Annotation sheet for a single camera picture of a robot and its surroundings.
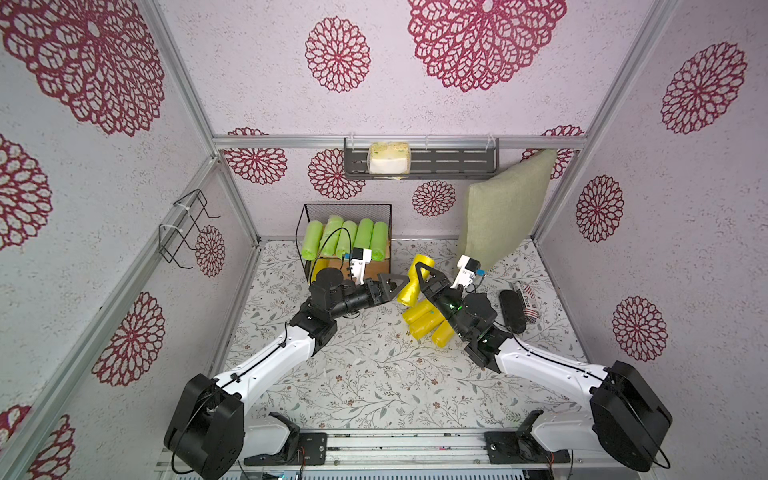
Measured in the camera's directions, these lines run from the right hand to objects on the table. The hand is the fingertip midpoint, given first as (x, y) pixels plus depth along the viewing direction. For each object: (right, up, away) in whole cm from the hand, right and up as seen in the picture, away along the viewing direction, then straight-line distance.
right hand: (416, 265), depth 72 cm
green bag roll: (-30, +8, +20) cm, 37 cm away
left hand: (-3, -5, 0) cm, 6 cm away
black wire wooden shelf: (-10, +21, +44) cm, 50 cm away
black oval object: (+36, -15, +28) cm, 48 cm away
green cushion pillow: (+25, +17, +11) cm, 32 cm away
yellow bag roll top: (+3, -15, +25) cm, 29 cm away
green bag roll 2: (-9, +7, +19) cm, 23 cm away
